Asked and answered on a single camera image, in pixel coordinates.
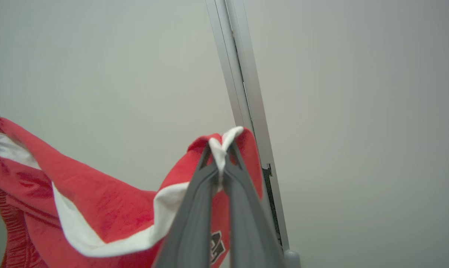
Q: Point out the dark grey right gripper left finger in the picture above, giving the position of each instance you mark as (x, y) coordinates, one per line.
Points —
(193, 223)

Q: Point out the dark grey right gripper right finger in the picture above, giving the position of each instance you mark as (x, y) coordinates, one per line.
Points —
(247, 223)

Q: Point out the red garment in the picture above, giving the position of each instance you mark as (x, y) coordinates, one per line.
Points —
(109, 208)

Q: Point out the grey metal partition post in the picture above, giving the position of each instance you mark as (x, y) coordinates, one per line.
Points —
(243, 74)

